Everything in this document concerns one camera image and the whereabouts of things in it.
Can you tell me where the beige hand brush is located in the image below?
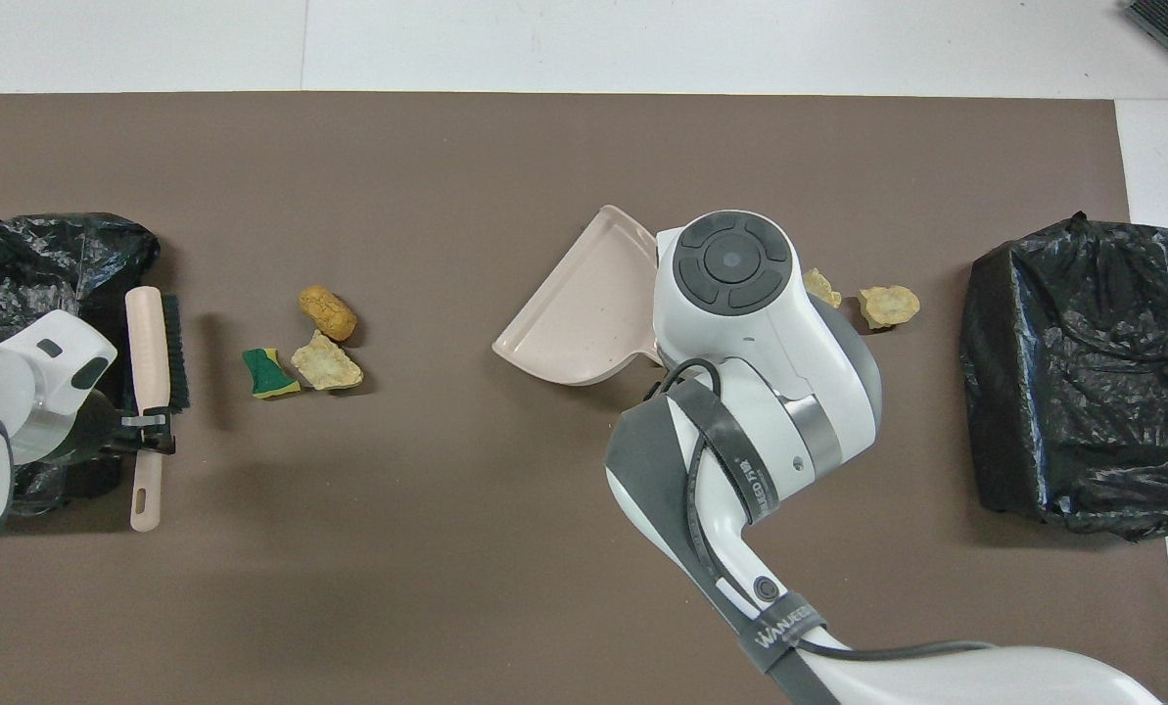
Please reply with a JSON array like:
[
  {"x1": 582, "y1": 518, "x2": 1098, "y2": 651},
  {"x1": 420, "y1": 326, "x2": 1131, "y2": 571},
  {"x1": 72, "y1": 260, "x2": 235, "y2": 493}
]
[{"x1": 125, "y1": 286, "x2": 191, "y2": 533}]

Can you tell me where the pale tan sponge chunk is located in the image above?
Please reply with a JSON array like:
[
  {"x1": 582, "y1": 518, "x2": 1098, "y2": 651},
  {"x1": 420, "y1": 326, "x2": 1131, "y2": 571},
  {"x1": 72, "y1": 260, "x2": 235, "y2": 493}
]
[{"x1": 290, "y1": 330, "x2": 364, "y2": 392}]

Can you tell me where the black bag lined trash bin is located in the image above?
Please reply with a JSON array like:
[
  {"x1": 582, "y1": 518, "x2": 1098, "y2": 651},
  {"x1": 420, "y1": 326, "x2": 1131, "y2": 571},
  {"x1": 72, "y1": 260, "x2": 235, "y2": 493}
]
[
  {"x1": 0, "y1": 212, "x2": 161, "y2": 517},
  {"x1": 959, "y1": 211, "x2": 1168, "y2": 541}
]

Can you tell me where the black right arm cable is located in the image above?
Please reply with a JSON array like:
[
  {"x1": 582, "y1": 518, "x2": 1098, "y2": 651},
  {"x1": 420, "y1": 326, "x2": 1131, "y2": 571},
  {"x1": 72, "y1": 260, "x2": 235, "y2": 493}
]
[{"x1": 642, "y1": 357, "x2": 996, "y2": 662}]

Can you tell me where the brown table mat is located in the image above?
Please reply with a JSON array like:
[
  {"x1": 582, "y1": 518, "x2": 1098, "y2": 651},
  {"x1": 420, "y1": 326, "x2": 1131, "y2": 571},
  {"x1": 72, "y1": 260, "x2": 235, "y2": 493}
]
[{"x1": 0, "y1": 92, "x2": 1168, "y2": 705}]

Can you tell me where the orange brown sponge lump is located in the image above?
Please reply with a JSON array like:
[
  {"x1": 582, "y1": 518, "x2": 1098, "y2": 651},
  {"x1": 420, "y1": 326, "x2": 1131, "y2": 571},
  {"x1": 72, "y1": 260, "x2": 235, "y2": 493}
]
[{"x1": 298, "y1": 285, "x2": 358, "y2": 343}]

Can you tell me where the green and yellow sponge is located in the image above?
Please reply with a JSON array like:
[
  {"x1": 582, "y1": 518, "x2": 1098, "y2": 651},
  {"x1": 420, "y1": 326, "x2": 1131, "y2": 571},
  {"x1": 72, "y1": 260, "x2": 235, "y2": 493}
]
[{"x1": 242, "y1": 347, "x2": 303, "y2": 400}]

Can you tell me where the beige plastic dustpan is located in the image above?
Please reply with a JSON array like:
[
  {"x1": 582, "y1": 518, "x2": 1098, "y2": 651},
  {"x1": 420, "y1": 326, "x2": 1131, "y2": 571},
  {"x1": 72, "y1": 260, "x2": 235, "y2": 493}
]
[{"x1": 491, "y1": 205, "x2": 663, "y2": 386}]

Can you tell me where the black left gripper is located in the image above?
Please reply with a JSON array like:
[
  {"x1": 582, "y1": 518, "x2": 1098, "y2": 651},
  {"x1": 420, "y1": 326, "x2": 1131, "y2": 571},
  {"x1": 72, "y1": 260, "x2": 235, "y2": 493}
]
[{"x1": 74, "y1": 392, "x2": 176, "y2": 461}]

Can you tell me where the rounded beige sponge scrap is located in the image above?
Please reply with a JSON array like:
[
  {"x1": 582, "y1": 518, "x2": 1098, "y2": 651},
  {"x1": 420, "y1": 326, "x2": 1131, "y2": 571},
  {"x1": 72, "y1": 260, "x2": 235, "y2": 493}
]
[{"x1": 859, "y1": 285, "x2": 921, "y2": 331}]

